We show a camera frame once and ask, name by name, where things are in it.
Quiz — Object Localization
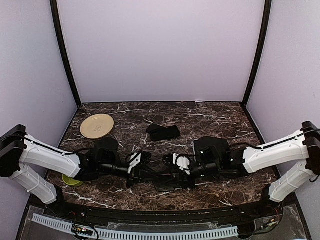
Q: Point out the pink phone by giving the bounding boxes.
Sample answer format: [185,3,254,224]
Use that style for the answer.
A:
[152,178,175,193]

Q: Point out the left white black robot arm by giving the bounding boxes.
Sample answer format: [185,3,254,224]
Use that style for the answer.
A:
[0,124,152,218]

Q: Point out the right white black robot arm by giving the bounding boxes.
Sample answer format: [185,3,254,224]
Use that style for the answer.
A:
[167,121,320,217]

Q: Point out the tan wooden round plate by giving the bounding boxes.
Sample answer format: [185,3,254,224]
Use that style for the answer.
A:
[80,114,115,140]

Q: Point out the lime green bowl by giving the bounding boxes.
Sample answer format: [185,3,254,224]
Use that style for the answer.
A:
[62,174,84,188]

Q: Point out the white slotted cable duct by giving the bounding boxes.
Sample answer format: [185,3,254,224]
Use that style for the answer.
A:
[31,213,239,240]

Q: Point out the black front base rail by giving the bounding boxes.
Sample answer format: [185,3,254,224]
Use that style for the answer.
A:
[27,193,298,226]

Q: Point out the left black corner post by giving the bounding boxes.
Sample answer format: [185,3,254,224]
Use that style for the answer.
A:
[49,0,82,108]

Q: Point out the black corner post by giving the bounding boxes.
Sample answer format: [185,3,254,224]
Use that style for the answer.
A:
[241,0,272,109]
[49,0,82,108]

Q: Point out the right black corner post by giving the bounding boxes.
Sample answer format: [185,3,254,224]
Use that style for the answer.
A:
[241,0,272,109]

